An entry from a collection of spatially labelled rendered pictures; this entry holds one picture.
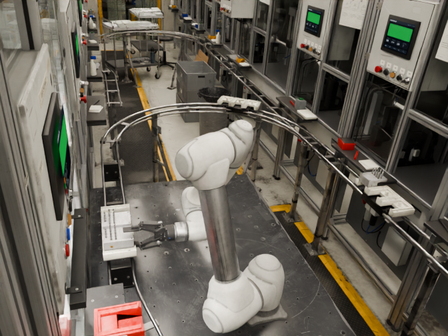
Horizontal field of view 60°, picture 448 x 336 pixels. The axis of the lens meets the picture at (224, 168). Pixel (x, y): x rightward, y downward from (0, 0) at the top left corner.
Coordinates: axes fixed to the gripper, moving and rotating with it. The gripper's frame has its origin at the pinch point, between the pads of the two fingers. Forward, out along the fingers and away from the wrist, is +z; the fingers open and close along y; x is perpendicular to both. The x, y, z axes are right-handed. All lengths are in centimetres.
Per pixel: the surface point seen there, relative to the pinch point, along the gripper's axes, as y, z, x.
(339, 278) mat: -84, -152, -31
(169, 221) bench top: -21.8, -24.8, -36.5
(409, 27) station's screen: 90, -153, -42
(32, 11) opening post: 100, 23, 40
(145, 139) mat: -90, -41, -288
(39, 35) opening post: 94, 22, 40
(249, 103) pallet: -1, -119, -170
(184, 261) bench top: -21.5, -26.8, -2.7
